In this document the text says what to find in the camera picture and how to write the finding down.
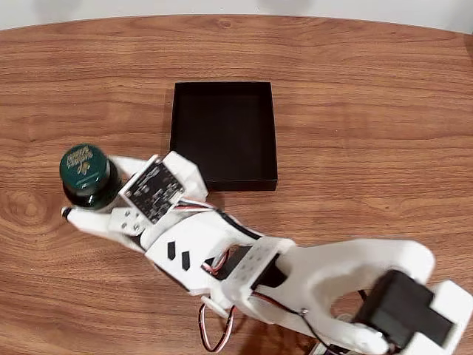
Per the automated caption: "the green pill bottle white label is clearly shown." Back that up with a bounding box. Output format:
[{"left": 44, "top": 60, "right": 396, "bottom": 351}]
[{"left": 58, "top": 142, "right": 126, "bottom": 212}]

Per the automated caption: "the black open cardboard box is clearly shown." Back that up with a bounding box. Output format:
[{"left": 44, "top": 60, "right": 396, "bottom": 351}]
[{"left": 169, "top": 81, "right": 279, "bottom": 193}]

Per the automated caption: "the red white black servo cable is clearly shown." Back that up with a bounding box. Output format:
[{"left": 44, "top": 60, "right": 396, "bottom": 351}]
[
  {"left": 172, "top": 198, "right": 223, "bottom": 216},
  {"left": 197, "top": 302, "right": 238, "bottom": 353}
]

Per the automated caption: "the black camera board white mount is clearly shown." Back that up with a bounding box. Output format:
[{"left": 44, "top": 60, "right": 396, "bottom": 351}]
[{"left": 117, "top": 150, "right": 208, "bottom": 226}]

